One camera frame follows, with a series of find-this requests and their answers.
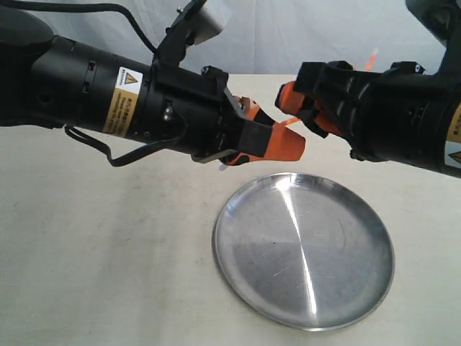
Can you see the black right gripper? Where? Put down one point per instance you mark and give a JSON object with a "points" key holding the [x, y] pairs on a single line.
{"points": [[329, 98]]}

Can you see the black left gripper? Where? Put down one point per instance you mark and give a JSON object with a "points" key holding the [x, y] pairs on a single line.
{"points": [[242, 132]]}

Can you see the thin orange straw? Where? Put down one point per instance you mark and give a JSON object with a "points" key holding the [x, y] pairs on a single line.
{"points": [[288, 122]]}

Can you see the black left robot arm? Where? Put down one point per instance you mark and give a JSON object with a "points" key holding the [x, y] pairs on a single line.
{"points": [[51, 81]]}

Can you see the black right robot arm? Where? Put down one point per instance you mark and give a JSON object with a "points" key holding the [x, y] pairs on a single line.
{"points": [[403, 114]]}

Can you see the white fabric backdrop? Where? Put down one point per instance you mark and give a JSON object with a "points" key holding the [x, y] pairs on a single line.
{"points": [[266, 37]]}

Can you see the round silver metal plate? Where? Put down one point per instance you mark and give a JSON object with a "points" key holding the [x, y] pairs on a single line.
{"points": [[304, 251]]}

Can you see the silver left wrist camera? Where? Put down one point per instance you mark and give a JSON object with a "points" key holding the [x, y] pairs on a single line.
{"points": [[197, 22]]}

